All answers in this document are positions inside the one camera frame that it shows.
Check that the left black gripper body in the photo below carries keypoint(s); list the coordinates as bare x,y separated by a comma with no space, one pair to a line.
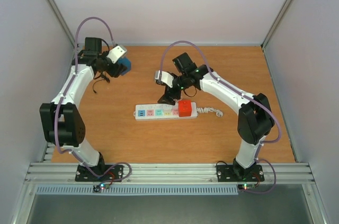
114,72

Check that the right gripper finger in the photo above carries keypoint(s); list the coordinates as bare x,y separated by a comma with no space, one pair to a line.
164,100
172,100

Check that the red cube socket adapter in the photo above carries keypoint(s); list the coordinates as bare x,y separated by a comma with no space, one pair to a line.
184,108

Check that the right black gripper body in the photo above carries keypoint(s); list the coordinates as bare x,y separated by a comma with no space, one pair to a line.
173,93

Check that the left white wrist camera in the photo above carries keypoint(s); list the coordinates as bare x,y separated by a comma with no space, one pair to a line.
116,53

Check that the grey slotted cable duct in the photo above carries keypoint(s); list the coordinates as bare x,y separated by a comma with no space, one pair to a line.
138,190

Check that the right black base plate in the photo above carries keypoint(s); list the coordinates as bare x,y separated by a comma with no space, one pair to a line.
229,173

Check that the black plug adapter with cable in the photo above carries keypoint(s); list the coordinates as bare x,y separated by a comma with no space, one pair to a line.
102,77

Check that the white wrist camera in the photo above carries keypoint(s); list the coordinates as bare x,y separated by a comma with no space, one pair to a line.
116,53
163,78

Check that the blue cube socket adapter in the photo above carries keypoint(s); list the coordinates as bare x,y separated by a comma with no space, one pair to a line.
125,61

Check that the left small circuit board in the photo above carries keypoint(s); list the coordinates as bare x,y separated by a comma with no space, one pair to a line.
101,187

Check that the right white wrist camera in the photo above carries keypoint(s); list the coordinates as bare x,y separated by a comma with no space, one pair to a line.
163,78

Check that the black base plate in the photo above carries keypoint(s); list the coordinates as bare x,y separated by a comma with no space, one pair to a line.
229,173
83,174

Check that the small circuit board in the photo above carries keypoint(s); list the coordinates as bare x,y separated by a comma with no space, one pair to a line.
246,186
101,187

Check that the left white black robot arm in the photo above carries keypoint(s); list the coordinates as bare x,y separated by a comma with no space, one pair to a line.
61,120

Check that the aluminium front rail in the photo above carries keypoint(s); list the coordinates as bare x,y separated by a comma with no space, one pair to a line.
64,173

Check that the white power strip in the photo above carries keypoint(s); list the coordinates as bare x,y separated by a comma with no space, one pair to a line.
148,112

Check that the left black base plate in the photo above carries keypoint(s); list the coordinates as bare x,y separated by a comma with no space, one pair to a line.
83,174

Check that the right small circuit board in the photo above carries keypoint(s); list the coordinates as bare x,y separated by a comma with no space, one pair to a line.
246,186

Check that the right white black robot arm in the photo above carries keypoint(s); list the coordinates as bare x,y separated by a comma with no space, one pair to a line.
255,118

